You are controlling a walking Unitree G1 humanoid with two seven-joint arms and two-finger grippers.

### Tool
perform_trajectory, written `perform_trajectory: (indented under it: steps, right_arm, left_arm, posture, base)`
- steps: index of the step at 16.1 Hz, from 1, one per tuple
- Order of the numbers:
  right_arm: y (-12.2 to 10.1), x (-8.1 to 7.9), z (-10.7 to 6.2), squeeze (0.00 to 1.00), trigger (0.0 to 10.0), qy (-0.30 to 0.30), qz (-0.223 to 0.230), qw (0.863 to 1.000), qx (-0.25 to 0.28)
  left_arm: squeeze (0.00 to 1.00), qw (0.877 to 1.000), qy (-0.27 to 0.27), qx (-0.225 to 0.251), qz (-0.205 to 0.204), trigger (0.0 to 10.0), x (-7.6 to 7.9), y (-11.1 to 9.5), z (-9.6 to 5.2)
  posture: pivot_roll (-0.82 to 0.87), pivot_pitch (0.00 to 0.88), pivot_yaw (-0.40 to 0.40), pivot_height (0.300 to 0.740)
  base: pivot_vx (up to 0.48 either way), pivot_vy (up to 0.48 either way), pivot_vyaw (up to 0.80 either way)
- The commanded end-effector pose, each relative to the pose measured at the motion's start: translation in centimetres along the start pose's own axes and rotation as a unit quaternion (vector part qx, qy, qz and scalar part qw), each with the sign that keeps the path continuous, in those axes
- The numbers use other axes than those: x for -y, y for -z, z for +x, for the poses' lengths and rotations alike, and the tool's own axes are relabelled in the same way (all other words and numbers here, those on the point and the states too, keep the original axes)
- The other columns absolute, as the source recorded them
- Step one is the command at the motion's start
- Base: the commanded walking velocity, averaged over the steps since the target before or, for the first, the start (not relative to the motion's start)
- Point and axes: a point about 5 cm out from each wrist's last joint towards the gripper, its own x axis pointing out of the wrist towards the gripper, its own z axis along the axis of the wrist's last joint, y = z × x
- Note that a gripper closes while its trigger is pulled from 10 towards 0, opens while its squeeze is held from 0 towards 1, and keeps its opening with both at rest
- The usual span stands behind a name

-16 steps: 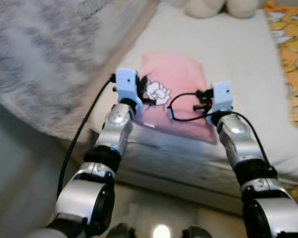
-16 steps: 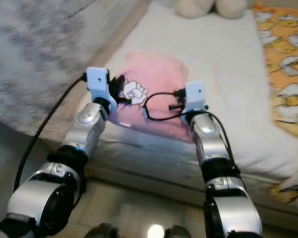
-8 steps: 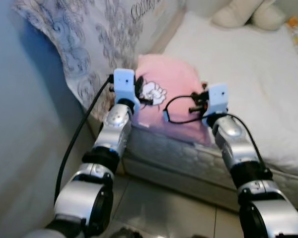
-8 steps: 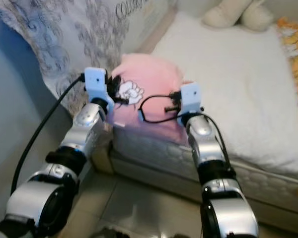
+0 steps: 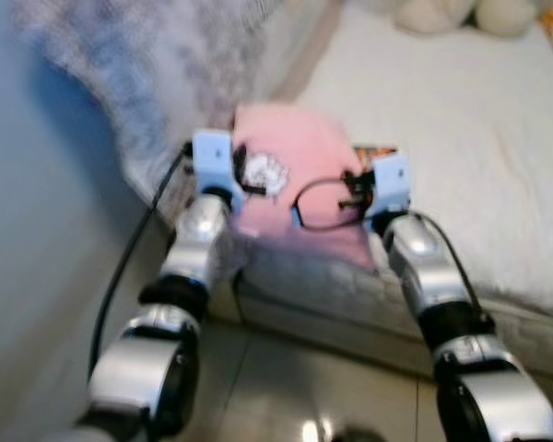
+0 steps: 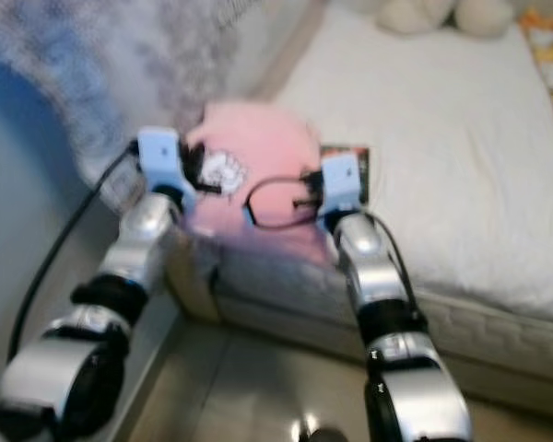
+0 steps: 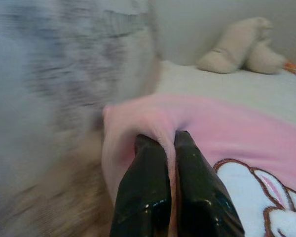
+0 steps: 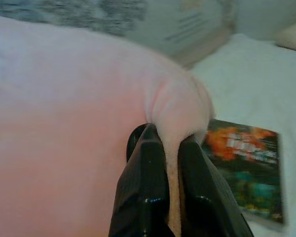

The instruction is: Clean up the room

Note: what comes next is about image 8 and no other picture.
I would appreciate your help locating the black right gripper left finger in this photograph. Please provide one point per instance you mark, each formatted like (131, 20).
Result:
(143, 177)

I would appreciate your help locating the white sheet mattress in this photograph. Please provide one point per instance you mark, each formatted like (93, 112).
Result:
(261, 86)

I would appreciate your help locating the colourful cover paperback book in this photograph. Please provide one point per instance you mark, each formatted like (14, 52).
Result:
(249, 172)

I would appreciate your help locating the grey mottled blanket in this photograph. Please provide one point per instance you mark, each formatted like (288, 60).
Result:
(64, 14)

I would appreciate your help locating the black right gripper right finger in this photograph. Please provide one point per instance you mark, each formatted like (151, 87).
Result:
(202, 192)

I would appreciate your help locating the pink fleece blanket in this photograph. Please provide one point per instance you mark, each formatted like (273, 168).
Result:
(64, 111)

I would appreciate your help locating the cream pillow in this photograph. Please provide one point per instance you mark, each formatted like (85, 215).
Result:
(293, 37)

